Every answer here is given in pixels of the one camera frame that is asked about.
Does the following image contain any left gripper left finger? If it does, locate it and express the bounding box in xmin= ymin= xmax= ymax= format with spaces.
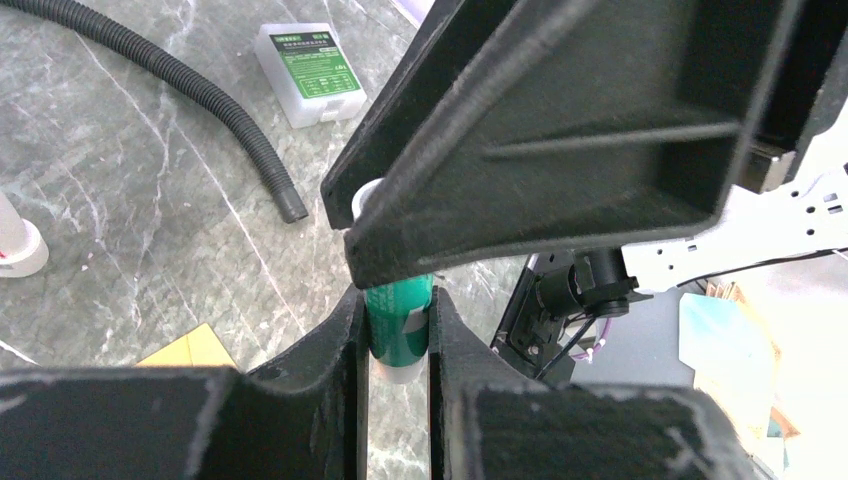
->
xmin=1 ymin=288 xmax=368 ymax=479

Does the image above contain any green white glue stick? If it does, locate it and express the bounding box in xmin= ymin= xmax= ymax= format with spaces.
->
xmin=349 ymin=177 xmax=436 ymax=386

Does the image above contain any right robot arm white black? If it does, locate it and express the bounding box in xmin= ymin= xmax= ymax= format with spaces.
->
xmin=321 ymin=1 xmax=847 ymax=309

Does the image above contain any green white small box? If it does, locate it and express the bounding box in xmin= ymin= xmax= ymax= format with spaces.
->
xmin=254 ymin=23 xmax=367 ymax=128

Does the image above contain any black foam tube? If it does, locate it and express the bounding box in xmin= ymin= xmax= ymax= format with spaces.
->
xmin=1 ymin=0 xmax=308 ymax=224

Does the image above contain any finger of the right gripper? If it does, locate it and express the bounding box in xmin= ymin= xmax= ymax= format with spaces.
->
xmin=320 ymin=0 xmax=515 ymax=230
xmin=344 ymin=1 xmax=803 ymax=288

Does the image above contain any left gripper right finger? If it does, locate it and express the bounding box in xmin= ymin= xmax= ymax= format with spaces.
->
xmin=428 ymin=287 xmax=755 ymax=479

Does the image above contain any brown paper envelope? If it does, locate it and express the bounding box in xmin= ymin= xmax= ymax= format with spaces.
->
xmin=137 ymin=323 xmax=237 ymax=368

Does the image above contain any white PVC pipe frame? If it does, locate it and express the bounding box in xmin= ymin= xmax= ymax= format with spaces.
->
xmin=1 ymin=194 xmax=49 ymax=278

